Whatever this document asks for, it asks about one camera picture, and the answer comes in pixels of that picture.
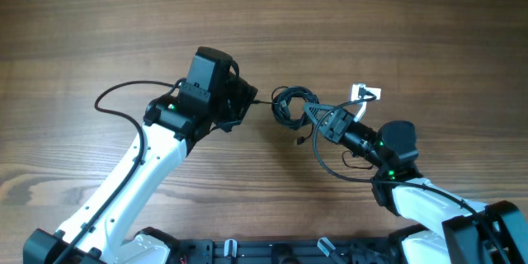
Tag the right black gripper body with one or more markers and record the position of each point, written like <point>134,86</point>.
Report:
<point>341,128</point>

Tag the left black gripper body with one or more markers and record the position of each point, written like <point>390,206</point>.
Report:
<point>238,96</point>

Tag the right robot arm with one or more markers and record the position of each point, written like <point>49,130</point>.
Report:
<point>450,228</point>

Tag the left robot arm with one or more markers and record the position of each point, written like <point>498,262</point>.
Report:
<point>212,96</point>

